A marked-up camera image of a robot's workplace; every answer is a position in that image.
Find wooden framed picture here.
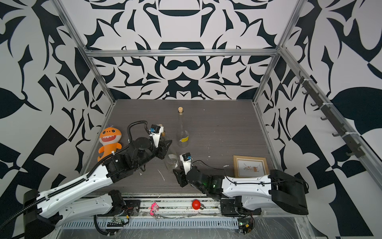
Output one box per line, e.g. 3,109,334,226
233,155,270,178

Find far tall glass bottle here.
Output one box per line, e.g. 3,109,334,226
177,107,189,148

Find glass bottle with cork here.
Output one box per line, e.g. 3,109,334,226
158,124,169,142
163,149,179,171

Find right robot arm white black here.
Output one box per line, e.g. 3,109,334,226
173,166,309,216

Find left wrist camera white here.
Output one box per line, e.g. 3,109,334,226
149,124,164,148

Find orange shark plush toy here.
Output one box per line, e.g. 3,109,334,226
97,127,122,161

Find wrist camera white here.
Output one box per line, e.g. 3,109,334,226
149,124,164,148
179,152,193,175

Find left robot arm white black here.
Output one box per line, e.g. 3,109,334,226
23,137,172,239

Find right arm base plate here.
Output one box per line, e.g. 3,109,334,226
220,198,262,217

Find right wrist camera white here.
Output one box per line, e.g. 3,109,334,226
179,152,193,175

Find pink clip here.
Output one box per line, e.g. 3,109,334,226
150,202,159,217

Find white slotted cable duct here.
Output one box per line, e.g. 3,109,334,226
61,217,239,230

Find circuit board right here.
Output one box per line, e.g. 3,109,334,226
238,221,255,235

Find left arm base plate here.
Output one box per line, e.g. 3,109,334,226
97,200,141,217

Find black corrugated cable conduit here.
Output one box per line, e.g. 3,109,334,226
0,120,150,231

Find green circuit board left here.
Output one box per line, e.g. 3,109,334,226
107,218,129,227

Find red ball knob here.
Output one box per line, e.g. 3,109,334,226
192,199,202,210

